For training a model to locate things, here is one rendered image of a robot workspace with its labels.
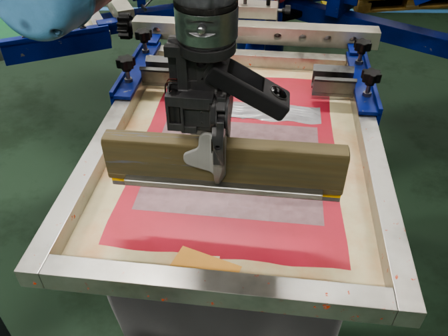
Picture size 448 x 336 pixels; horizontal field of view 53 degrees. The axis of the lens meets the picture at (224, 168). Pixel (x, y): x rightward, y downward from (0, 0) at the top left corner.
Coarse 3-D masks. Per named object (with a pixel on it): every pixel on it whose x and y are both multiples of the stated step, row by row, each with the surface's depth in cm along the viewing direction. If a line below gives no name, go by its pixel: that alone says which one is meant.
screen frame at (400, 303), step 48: (96, 144) 89; (384, 192) 78; (48, 240) 69; (384, 240) 70; (48, 288) 67; (96, 288) 65; (144, 288) 64; (192, 288) 63; (240, 288) 63; (288, 288) 63; (336, 288) 63; (384, 288) 63
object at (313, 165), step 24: (120, 144) 64; (144, 144) 64; (168, 144) 64; (192, 144) 63; (240, 144) 63; (264, 144) 63; (288, 144) 63; (312, 144) 63; (336, 144) 63; (120, 168) 68; (144, 168) 67; (168, 168) 66; (192, 168) 66; (240, 168) 65; (264, 168) 64; (288, 168) 63; (312, 168) 63; (336, 168) 62; (336, 192) 65
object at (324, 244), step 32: (320, 96) 110; (256, 128) 99; (288, 128) 99; (320, 128) 99; (256, 224) 77; (288, 224) 77; (320, 224) 77; (224, 256) 71; (256, 256) 71; (288, 256) 71; (320, 256) 71
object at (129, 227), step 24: (240, 120) 102; (144, 192) 83; (168, 192) 83; (192, 192) 83; (120, 216) 78; (144, 216) 78; (168, 216) 78; (192, 216) 78; (216, 216) 78; (120, 240) 74; (144, 240) 74; (168, 240) 74; (192, 240) 74; (216, 240) 74
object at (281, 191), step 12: (132, 180) 67; (144, 180) 67; (156, 180) 67; (168, 180) 67; (180, 180) 67; (192, 180) 67; (228, 192) 66; (240, 192) 66; (252, 192) 65; (264, 192) 65; (276, 192) 65; (288, 192) 65; (300, 192) 65; (312, 192) 65
